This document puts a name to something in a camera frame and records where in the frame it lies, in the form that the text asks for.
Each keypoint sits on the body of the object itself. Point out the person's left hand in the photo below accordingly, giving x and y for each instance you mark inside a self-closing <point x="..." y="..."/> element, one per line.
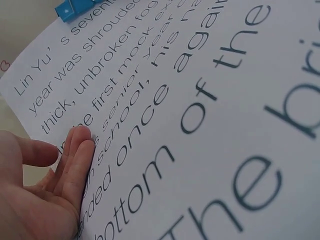
<point x="32" y="207"/>

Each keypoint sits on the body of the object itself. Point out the blue clip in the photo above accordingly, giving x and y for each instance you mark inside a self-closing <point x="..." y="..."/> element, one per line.
<point x="65" y="10"/>

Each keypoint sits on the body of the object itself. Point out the white printed paper sheet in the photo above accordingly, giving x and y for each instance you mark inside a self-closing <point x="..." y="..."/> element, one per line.
<point x="200" y="120"/>

